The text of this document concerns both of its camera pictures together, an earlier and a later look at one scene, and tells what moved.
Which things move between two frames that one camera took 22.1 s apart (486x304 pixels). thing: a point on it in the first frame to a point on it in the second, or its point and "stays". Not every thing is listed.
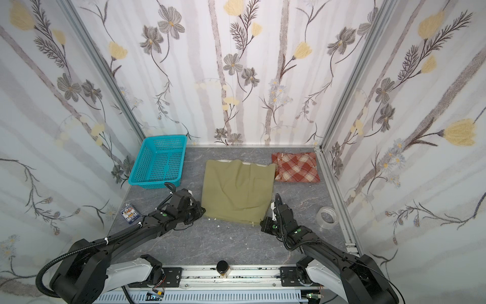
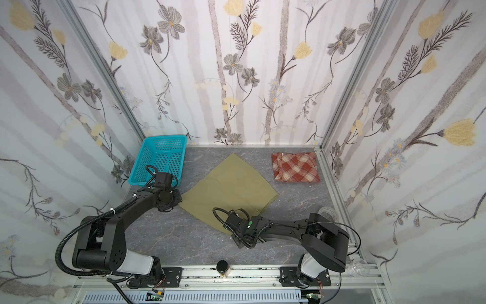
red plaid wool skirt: x=296 y=167 stays
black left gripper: x=195 y=210 to x=167 y=196
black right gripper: x=269 y=224 to x=233 y=224
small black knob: x=222 y=267 stays
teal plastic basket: x=159 y=160 stays
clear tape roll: x=326 y=217 stays
